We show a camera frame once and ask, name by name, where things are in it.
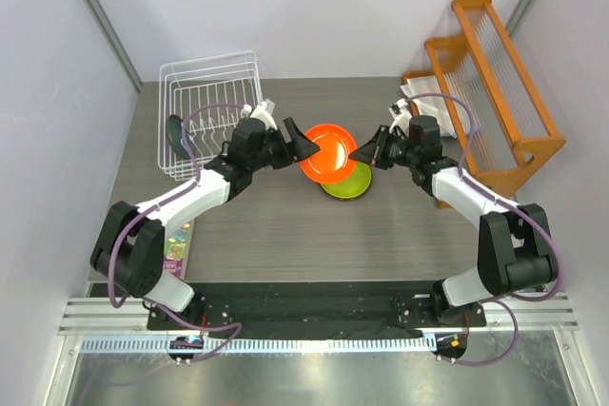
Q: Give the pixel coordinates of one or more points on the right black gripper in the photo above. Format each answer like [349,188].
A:
[374,151]

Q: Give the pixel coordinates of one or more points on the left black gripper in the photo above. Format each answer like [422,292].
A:
[296,149]

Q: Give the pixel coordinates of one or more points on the lime green plate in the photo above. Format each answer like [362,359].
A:
[353,187]

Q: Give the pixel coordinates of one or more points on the orange plate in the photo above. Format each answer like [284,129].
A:
[331,164]

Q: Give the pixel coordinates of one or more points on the dark teal plate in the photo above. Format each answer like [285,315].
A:
[175,137]

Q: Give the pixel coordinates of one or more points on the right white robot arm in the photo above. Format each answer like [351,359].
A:
[515,250]

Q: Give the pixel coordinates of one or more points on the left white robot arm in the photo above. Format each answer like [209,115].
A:
[130,249]

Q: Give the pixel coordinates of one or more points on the orange wooden rack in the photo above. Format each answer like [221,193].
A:
[486,94]

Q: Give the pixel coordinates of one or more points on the white paper booklet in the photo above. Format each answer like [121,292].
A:
[435,106]

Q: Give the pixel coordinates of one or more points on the purple treehouse book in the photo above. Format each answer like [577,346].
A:
[177,250]

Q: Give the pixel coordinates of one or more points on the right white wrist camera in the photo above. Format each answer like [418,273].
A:
[401,116]

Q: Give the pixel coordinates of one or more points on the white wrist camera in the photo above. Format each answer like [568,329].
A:
[262,111]
[401,116]

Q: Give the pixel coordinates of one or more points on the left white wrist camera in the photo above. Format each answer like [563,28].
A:
[262,111]

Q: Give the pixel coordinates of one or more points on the white wire dish rack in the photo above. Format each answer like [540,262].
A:
[208,94]

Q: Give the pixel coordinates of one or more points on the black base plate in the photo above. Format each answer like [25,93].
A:
[340,310]

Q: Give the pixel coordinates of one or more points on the perforated metal rail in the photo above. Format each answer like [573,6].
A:
[172,344]

